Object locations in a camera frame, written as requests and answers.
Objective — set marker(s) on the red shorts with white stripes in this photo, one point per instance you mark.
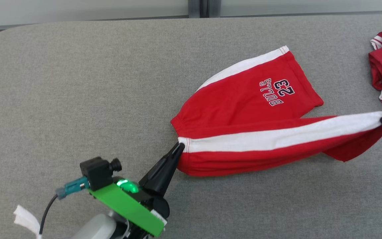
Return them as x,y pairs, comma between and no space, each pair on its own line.
237,109

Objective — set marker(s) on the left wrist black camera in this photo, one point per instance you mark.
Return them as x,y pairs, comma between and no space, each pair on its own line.
96,172

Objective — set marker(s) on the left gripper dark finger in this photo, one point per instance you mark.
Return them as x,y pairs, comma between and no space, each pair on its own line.
156,172
169,177

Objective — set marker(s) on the left wrist teal connector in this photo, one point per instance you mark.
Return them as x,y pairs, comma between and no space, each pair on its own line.
73,186

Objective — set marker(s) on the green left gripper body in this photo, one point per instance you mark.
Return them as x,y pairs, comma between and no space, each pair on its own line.
128,205

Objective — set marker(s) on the grey partition post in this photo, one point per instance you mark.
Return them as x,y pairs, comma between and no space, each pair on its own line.
194,8
214,8

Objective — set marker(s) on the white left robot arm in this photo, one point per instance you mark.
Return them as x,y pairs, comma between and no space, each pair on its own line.
95,227

